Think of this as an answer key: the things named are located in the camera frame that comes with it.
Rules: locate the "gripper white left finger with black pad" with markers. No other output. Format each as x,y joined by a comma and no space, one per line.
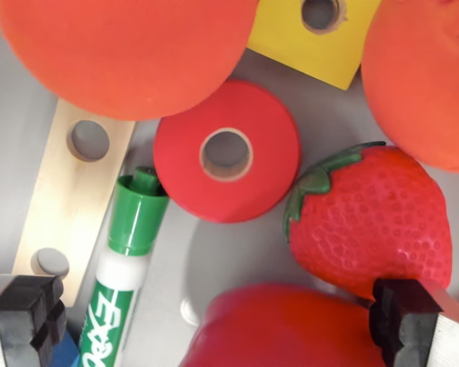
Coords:
19,325

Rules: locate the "gripper white right finger with black pad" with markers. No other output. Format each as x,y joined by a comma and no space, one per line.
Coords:
413,329

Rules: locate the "grey plastic bin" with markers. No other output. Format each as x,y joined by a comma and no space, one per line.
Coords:
233,260

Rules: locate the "blue wooden block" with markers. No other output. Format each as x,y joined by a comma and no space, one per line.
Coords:
65,351

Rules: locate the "green Expo marker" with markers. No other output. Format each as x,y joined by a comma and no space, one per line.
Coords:
118,275

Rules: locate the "red plastic strawberry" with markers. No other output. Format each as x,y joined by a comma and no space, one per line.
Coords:
375,221

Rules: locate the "red plastic apple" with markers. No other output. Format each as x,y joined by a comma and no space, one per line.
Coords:
283,329

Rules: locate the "wooden strip with holes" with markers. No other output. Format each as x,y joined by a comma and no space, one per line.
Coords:
69,199

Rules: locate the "red wooden wheel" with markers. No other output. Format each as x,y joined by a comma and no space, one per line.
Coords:
183,176

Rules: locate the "orange plastic fruit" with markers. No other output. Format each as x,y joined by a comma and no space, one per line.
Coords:
424,84

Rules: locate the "orange foam ball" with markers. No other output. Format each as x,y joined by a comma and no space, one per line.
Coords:
126,53

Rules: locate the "yellow wooden block with hole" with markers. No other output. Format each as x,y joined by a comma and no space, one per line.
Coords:
290,49

